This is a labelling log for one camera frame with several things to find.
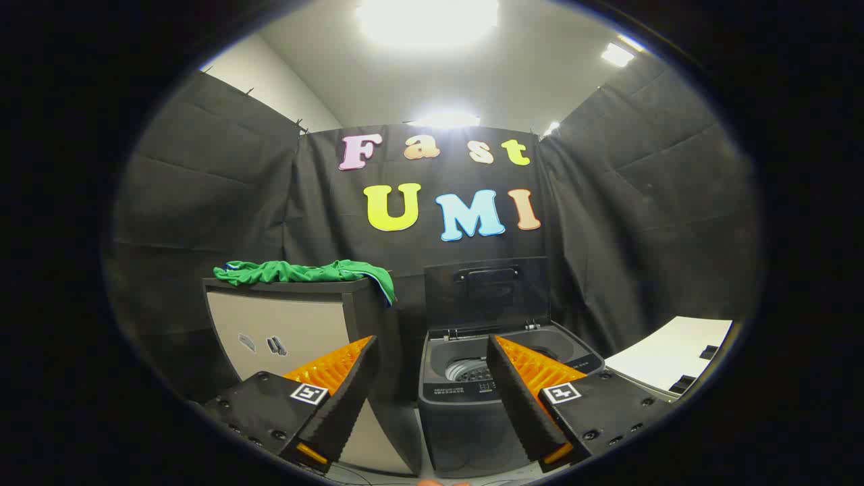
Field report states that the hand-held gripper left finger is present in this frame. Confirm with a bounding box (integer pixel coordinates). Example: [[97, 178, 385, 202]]
[[202, 335, 380, 473]]

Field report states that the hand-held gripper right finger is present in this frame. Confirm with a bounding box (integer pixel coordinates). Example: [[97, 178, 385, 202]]
[[486, 333, 679, 473]]

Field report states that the dark grey washing machine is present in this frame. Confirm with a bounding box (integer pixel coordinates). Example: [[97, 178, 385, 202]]
[[417, 323, 606, 479]]

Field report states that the green polo shirt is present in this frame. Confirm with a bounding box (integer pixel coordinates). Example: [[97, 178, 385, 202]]
[[213, 259, 397, 308]]

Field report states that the grey cabinet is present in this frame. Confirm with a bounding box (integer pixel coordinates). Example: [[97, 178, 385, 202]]
[[202, 273, 423, 477]]

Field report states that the black backdrop cloth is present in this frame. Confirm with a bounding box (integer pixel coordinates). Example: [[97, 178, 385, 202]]
[[101, 54, 763, 406]]

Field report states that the small ceiling light panel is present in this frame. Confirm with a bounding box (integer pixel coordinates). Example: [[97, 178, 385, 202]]
[[601, 42, 637, 68]]

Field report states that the large ceiling light panel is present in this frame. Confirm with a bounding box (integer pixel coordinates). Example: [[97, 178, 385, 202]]
[[356, 0, 500, 48]]

